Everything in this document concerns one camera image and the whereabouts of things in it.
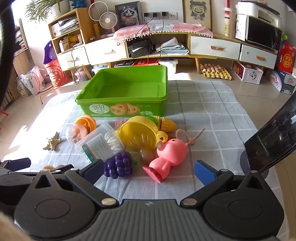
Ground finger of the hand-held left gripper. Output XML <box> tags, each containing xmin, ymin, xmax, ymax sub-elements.
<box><xmin>50</xmin><ymin>164</ymin><xmax>73</xmax><ymax>173</ymax></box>
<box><xmin>0</xmin><ymin>158</ymin><xmax>32</xmax><ymax>172</ymax></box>

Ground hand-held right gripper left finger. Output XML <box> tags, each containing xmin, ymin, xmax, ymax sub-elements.
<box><xmin>30</xmin><ymin>159</ymin><xmax>119</xmax><ymax>208</ymax></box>

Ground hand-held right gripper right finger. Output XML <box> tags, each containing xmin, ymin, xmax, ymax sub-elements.
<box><xmin>180</xmin><ymin>160</ymin><xmax>268</xmax><ymax>208</ymax></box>

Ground purple toy grapes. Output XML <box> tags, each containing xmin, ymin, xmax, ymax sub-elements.
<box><xmin>104</xmin><ymin>152</ymin><xmax>137</xmax><ymax>179</ymax></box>

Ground clear cotton swab jar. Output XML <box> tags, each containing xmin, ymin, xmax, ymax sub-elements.
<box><xmin>74</xmin><ymin>123</ymin><xmax>125</xmax><ymax>163</ymax></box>

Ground pink clear toy ball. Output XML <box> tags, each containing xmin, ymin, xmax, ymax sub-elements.
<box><xmin>65</xmin><ymin>124</ymin><xmax>89</xmax><ymax>142</ymax></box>

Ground pink pig toy with string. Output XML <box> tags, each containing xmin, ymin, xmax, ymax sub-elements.
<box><xmin>142</xmin><ymin>128</ymin><xmax>205</xmax><ymax>184</ymax></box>

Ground orange toy bowl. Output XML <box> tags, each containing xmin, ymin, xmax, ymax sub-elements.
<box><xmin>74</xmin><ymin>114</ymin><xmax>97</xmax><ymax>132</ymax></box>

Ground yellow toy pot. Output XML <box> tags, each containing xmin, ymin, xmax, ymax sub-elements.
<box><xmin>119</xmin><ymin>116</ymin><xmax>168</xmax><ymax>151</ymax></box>

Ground green plastic box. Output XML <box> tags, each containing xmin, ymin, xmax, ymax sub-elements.
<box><xmin>75</xmin><ymin>65</ymin><xmax>168</xmax><ymax>118</ymax></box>

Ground beige starfish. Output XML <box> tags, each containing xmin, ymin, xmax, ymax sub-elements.
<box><xmin>43</xmin><ymin>132</ymin><xmax>61</xmax><ymax>151</ymax></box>

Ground small pink packet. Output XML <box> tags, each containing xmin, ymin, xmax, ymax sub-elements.
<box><xmin>114</xmin><ymin>118</ymin><xmax>130</xmax><ymax>130</ymax></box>

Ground small toy animal figure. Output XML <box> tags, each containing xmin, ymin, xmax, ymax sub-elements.
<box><xmin>138</xmin><ymin>148</ymin><xmax>158</xmax><ymax>166</ymax></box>

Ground yellow toy corn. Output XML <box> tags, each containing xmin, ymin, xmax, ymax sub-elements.
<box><xmin>148</xmin><ymin>115</ymin><xmax>177</xmax><ymax>133</ymax></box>

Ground grey checked blanket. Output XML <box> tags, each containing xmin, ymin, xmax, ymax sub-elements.
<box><xmin>0</xmin><ymin>80</ymin><xmax>285</xmax><ymax>202</ymax></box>

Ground black tablet on stand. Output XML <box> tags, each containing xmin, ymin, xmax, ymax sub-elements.
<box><xmin>240</xmin><ymin>93</ymin><xmax>296</xmax><ymax>179</ymax></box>

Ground clear plastic bottle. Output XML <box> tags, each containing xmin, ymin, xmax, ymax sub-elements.
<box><xmin>17</xmin><ymin>77</ymin><xmax>30</xmax><ymax>98</ymax></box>

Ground white plastic sack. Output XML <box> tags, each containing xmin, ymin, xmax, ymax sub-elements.
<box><xmin>20</xmin><ymin>65</ymin><xmax>45</xmax><ymax>96</ymax></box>

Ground orange printed bucket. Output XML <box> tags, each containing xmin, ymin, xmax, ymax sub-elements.
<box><xmin>44</xmin><ymin>60</ymin><xmax>70</xmax><ymax>88</ymax></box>

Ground yellow egg tray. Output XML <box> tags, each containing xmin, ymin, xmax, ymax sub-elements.
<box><xmin>199</xmin><ymin>63</ymin><xmax>232</xmax><ymax>80</ymax></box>

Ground wooden side shelf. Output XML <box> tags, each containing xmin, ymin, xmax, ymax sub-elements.
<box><xmin>13</xmin><ymin>17</ymin><xmax>30</xmax><ymax>77</ymax></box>

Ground white plastic crate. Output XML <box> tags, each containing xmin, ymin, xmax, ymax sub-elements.
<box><xmin>232</xmin><ymin>61</ymin><xmax>264</xmax><ymax>82</ymax></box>

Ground blue white packet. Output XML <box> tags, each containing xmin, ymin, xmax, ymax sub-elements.
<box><xmin>158</xmin><ymin>59</ymin><xmax>178</xmax><ymax>73</ymax></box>

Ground purple plastic stool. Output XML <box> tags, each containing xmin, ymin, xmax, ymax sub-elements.
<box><xmin>43</xmin><ymin>40</ymin><xmax>58</xmax><ymax>65</ymax></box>

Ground blue white cardboard box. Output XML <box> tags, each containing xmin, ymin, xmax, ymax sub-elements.
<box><xmin>269</xmin><ymin>69</ymin><xmax>296</xmax><ymax>95</ymax></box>

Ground long wooden low cabinet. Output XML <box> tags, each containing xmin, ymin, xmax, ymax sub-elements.
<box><xmin>84</xmin><ymin>31</ymin><xmax>279</xmax><ymax>75</ymax></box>

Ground folded pale cloth pile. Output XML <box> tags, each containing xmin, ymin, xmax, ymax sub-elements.
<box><xmin>155</xmin><ymin>37</ymin><xmax>189</xmax><ymax>56</ymax></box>

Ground black box device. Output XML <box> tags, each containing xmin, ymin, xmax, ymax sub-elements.
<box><xmin>128</xmin><ymin>38</ymin><xmax>154</xmax><ymax>58</ymax></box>

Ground yellow can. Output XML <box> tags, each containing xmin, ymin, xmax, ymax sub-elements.
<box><xmin>93</xmin><ymin>23</ymin><xmax>102</xmax><ymax>39</ymax></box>

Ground red gift box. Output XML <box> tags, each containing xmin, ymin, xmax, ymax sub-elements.
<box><xmin>277</xmin><ymin>42</ymin><xmax>296</xmax><ymax>75</ymax></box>

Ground stack of papers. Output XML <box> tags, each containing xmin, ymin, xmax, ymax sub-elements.
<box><xmin>51</xmin><ymin>17</ymin><xmax>79</xmax><ymax>35</ymax></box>

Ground wooden shelf cabinet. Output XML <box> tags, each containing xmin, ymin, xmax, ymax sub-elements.
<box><xmin>48</xmin><ymin>8</ymin><xmax>97</xmax><ymax>81</ymax></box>

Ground pink fringed cloth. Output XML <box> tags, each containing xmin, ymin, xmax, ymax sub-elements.
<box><xmin>113</xmin><ymin>22</ymin><xmax>213</xmax><ymax>42</ymax></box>

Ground black microwave oven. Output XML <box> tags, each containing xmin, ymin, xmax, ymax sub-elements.
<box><xmin>235</xmin><ymin>14</ymin><xmax>282</xmax><ymax>51</ymax></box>

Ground small white desk fan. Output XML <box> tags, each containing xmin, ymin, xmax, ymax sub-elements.
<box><xmin>99</xmin><ymin>12</ymin><xmax>118</xmax><ymax>39</ymax></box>

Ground cream tall bottle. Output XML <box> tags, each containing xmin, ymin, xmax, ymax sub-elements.
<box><xmin>224</xmin><ymin>7</ymin><xmax>233</xmax><ymax>36</ymax></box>

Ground potted green plant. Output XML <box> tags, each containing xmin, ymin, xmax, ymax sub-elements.
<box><xmin>25</xmin><ymin>0</ymin><xmax>71</xmax><ymax>24</ymax></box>

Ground large white round fan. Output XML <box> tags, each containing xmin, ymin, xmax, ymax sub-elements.
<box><xmin>88</xmin><ymin>2</ymin><xmax>109</xmax><ymax>22</ymax></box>

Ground framed cartoon girl picture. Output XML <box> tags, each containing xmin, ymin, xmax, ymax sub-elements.
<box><xmin>182</xmin><ymin>0</ymin><xmax>212</xmax><ymax>29</ymax></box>

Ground framed cat picture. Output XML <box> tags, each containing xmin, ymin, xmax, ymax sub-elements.
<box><xmin>115</xmin><ymin>1</ymin><xmax>142</xmax><ymax>28</ymax></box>

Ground white printer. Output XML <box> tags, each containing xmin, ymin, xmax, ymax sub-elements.
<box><xmin>236</xmin><ymin>1</ymin><xmax>281</xmax><ymax>25</ymax></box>

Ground black cable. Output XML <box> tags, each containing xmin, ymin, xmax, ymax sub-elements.
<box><xmin>70</xmin><ymin>43</ymin><xmax>82</xmax><ymax>84</ymax></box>

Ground black strap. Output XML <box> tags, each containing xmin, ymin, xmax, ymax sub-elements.
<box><xmin>0</xmin><ymin>0</ymin><xmax>17</xmax><ymax>110</ymax></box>

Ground white wall socket row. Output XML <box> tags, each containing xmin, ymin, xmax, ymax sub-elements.
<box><xmin>144</xmin><ymin>11</ymin><xmax>177</xmax><ymax>21</ymax></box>

